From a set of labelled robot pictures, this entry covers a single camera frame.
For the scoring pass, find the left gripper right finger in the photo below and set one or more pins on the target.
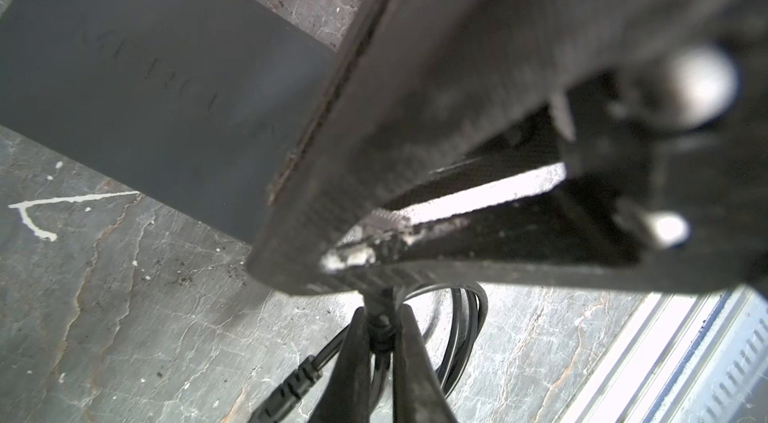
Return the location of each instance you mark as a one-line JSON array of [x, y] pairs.
[[417, 395]]

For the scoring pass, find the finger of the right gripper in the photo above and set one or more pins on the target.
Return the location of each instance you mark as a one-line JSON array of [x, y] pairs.
[[658, 108]]

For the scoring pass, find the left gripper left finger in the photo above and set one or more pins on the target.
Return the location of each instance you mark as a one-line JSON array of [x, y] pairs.
[[347, 395]]

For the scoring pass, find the black perforated box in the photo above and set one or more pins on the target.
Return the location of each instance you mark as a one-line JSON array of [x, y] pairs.
[[194, 103]]

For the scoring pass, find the aluminium mounting rail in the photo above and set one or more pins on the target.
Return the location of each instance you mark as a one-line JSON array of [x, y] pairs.
[[682, 358]]

